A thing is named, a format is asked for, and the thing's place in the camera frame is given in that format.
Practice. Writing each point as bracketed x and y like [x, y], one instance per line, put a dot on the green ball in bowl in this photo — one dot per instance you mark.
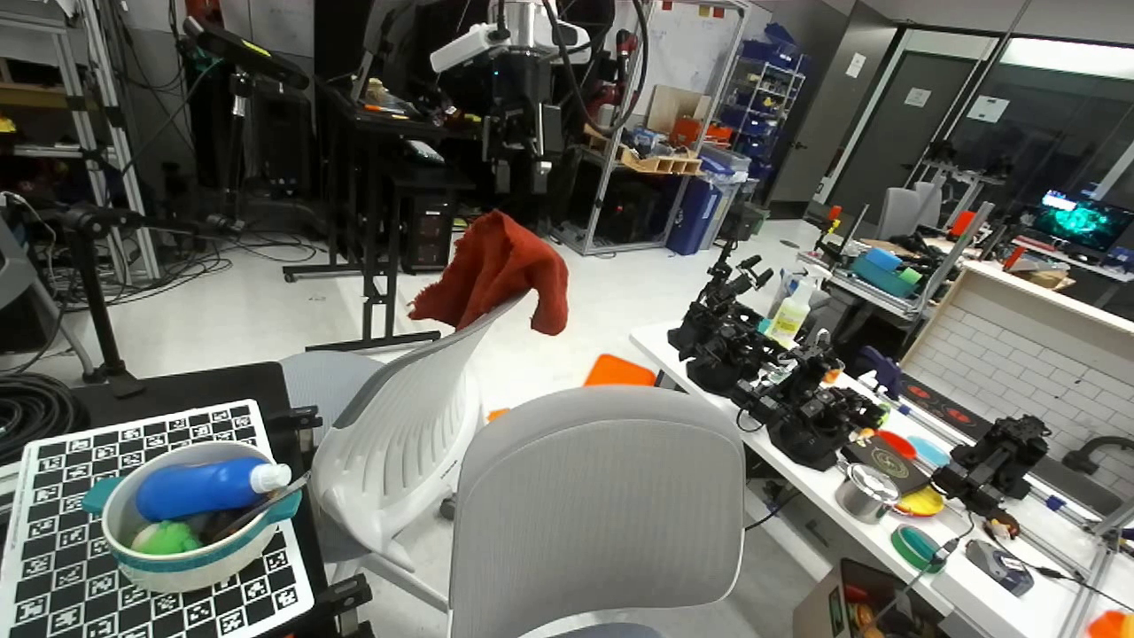
[163, 535]

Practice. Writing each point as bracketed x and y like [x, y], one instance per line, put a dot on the grey chair near camera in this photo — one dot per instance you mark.
[590, 499]

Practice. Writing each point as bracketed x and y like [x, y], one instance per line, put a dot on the metal cup on table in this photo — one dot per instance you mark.
[865, 493]

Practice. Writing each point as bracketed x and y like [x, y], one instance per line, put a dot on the blue white bottle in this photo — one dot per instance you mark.
[218, 486]

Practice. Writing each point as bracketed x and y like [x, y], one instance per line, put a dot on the white teal bowl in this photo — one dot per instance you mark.
[228, 542]

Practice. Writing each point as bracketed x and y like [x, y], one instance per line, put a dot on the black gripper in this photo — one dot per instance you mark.
[523, 117]

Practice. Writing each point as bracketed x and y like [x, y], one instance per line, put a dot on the teal box on table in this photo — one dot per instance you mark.
[889, 270]

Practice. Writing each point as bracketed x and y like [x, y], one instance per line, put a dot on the white brick pattern board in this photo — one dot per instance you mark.
[1004, 346]

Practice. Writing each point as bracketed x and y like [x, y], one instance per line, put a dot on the black camera tripod stand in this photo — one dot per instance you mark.
[82, 230]

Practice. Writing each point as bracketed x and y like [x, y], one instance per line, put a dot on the black camera rig on table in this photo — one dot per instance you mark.
[721, 336]

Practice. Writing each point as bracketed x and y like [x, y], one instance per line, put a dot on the checkered calibration board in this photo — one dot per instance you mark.
[61, 574]

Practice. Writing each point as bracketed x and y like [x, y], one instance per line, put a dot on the black standing desk frame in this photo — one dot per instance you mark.
[364, 230]

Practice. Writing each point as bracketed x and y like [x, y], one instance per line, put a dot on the blue bin in background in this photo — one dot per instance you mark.
[691, 216]

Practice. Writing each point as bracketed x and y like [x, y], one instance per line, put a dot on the orange-red towel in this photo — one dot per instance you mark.
[499, 258]

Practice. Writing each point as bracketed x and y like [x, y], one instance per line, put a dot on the white mesh-back chair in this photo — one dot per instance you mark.
[395, 446]

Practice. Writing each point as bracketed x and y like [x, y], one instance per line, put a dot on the black device on table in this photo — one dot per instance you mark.
[995, 467]

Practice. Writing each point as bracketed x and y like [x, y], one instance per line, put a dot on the white work table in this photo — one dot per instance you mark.
[1079, 580]

